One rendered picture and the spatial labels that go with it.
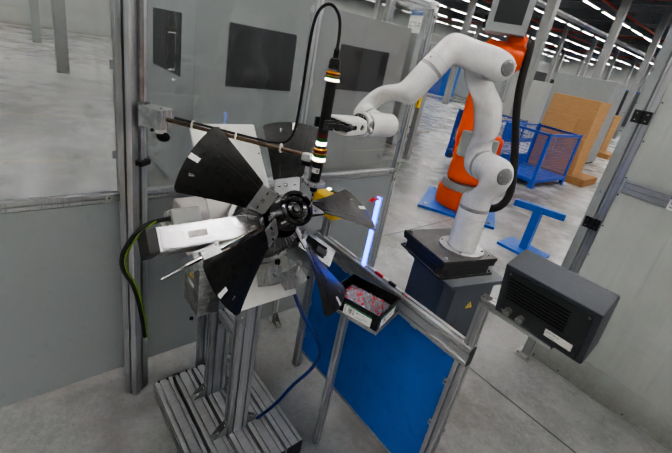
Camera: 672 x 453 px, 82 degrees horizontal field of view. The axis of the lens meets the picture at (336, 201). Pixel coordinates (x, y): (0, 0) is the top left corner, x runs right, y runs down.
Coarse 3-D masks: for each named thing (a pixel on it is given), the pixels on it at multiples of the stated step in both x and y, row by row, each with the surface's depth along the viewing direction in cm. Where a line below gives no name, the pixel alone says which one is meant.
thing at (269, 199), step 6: (264, 186) 122; (258, 192) 123; (264, 192) 123; (270, 192) 124; (258, 198) 124; (264, 198) 124; (270, 198) 125; (252, 204) 124; (258, 204) 125; (264, 204) 125; (270, 204) 125; (258, 210) 126; (264, 210) 126
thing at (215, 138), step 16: (208, 144) 114; (224, 144) 116; (192, 160) 113; (208, 160) 115; (224, 160) 116; (240, 160) 118; (208, 176) 116; (224, 176) 117; (240, 176) 119; (256, 176) 120; (176, 192) 114; (192, 192) 116; (208, 192) 118; (224, 192) 119; (240, 192) 121; (256, 192) 122
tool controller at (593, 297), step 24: (528, 264) 112; (552, 264) 112; (504, 288) 116; (528, 288) 109; (552, 288) 104; (576, 288) 103; (600, 288) 103; (504, 312) 116; (528, 312) 112; (552, 312) 106; (576, 312) 100; (600, 312) 96; (552, 336) 108; (576, 336) 102; (600, 336) 107; (576, 360) 105
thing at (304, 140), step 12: (264, 132) 140; (276, 132) 140; (288, 132) 140; (300, 132) 140; (312, 132) 141; (276, 144) 138; (288, 144) 137; (300, 144) 137; (312, 144) 138; (276, 156) 136; (288, 156) 135; (300, 156) 135; (276, 168) 134; (288, 168) 133; (300, 168) 133
